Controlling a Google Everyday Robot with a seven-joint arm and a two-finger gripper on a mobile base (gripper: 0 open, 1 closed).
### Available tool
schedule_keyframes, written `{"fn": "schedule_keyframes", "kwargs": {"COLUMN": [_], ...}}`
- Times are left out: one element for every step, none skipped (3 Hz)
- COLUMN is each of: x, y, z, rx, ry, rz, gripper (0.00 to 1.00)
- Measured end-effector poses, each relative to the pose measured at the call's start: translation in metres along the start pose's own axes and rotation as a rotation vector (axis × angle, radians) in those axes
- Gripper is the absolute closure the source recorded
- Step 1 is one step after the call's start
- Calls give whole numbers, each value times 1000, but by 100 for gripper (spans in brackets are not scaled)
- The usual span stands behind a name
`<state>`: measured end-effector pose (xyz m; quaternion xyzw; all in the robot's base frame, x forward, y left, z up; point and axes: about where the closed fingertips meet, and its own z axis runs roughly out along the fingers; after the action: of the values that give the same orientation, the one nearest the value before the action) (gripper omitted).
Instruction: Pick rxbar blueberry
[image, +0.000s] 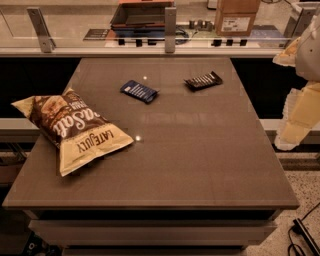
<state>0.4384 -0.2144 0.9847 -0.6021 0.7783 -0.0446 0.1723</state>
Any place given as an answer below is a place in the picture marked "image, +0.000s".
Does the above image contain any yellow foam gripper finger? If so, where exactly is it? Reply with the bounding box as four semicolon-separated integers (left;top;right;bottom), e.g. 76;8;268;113
274;81;320;151
273;37;300;67

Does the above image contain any blue rxbar blueberry bar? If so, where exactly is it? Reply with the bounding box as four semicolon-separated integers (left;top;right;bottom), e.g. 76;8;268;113
120;80;158;104

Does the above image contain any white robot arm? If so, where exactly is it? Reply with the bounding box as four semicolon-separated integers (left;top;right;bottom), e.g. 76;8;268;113
273;15;320;151

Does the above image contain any cardboard box with label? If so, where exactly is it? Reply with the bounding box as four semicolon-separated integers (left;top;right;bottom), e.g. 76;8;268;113
214;0;260;36

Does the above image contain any dark chocolate snack bar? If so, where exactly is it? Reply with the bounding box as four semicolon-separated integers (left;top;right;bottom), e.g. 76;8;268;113
185;71;223;91

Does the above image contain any black power strip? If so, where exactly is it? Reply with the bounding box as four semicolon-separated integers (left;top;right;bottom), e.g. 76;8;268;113
293;219;320;256

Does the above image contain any open orange black case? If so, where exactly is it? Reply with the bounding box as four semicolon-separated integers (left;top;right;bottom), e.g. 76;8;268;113
110;0;174;31

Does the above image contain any Late July chips bag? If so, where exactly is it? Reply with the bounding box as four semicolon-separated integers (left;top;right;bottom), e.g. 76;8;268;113
12;89;133;176

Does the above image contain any brown table drawer unit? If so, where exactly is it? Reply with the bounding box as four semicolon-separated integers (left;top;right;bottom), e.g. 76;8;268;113
29;220;276;251

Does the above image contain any glass barrier panel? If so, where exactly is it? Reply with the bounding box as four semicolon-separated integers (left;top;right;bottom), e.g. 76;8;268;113
0;0;320;51

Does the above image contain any right metal glass bracket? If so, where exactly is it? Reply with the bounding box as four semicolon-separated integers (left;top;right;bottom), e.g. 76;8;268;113
283;2;320;44

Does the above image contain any metal glass bracket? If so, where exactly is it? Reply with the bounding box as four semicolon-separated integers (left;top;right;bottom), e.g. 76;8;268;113
283;2;320;44
27;7;55;53
165;7;176;53

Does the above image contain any middle metal glass bracket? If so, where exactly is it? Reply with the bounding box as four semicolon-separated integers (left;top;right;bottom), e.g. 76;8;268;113
165;7;176;53

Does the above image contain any left metal glass bracket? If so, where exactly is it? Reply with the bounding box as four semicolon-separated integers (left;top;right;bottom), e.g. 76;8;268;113
27;7;55;53

